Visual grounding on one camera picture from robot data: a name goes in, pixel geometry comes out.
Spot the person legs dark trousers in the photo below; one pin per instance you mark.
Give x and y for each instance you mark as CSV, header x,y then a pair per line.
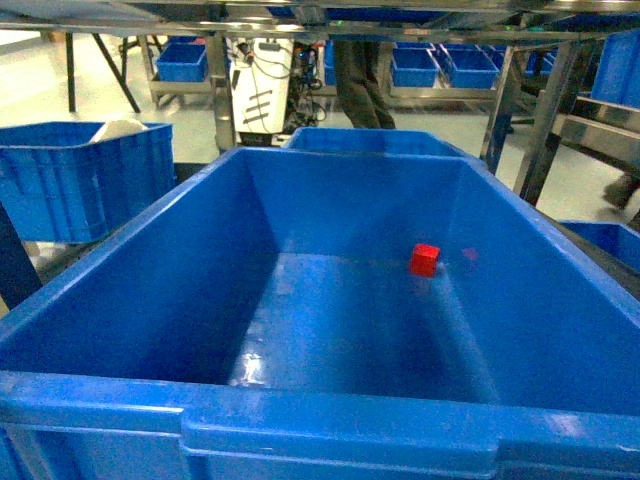
x,y
358,91

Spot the blue bin with white item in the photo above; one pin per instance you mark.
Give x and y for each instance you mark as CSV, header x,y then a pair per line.
x,y
60,185

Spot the red magnetic block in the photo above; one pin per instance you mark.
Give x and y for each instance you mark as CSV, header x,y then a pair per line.
x,y
424,260

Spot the blue bin right edge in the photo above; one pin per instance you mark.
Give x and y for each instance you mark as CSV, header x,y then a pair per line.
x,y
617,77

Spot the blue bin far middle background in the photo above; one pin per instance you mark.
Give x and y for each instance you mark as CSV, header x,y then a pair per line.
x,y
413,68

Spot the blue bin background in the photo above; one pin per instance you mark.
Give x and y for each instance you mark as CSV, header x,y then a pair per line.
x,y
413,68
185,62
470,69

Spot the blue bin behind target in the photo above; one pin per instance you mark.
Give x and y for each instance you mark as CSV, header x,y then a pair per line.
x,y
377,141

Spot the large blue target bin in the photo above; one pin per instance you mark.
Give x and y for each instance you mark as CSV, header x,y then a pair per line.
x,y
260,322

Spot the blue bin far left background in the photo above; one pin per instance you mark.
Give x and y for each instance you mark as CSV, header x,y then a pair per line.
x,y
185,62

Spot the white robot base unit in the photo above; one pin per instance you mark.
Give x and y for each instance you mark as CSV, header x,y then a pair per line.
x,y
260,72

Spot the blue bin far right background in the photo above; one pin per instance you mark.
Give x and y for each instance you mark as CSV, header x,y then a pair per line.
x,y
470,69

